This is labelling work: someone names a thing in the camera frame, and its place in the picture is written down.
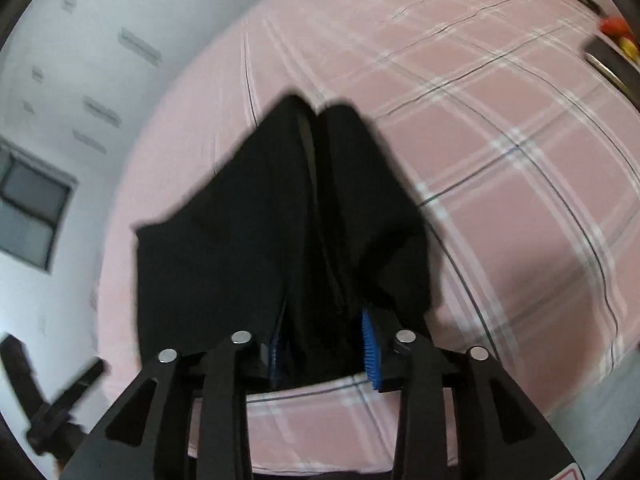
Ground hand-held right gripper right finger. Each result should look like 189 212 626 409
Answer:
360 309 586 480

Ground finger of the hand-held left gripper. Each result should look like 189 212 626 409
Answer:
0 335 48 413
27 357 107 437

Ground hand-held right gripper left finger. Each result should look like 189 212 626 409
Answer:
60 330 281 480

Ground black pants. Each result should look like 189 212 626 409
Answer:
131 91 436 391

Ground dark framed window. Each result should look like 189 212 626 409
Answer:
0 137 80 273

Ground pink plaid bed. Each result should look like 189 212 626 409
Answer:
95 0 640 473

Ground white wardrobe with black handles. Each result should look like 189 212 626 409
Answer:
0 0 331 171

